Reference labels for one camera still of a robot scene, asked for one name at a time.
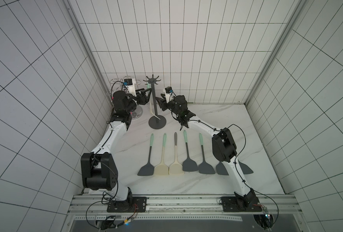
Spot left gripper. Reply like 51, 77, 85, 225
126, 88, 153, 112

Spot beige spatula green handle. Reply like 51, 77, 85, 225
154, 133, 169, 176

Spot beige spatula grey handle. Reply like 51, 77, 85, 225
169, 132, 184, 175

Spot grey utensil green handle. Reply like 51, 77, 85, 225
182, 130, 198, 172

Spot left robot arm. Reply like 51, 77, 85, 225
81, 89, 151, 202

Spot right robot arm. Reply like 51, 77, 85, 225
156, 94, 258, 211

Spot grey utensil rack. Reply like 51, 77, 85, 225
144, 75, 167, 130

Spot chrome glass holder stand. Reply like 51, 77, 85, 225
106, 76, 143, 119

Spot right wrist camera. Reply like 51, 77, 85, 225
164, 87, 173, 103

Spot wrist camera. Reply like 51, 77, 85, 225
164, 87, 173, 103
123, 78, 136, 97

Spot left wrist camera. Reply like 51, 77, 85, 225
123, 78, 136, 97

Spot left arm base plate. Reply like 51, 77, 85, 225
107, 197, 147, 213

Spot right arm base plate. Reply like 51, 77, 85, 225
219, 196, 262, 213

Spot left base cable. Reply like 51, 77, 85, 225
85, 197, 139, 230

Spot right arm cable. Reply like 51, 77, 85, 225
228, 124, 280, 230

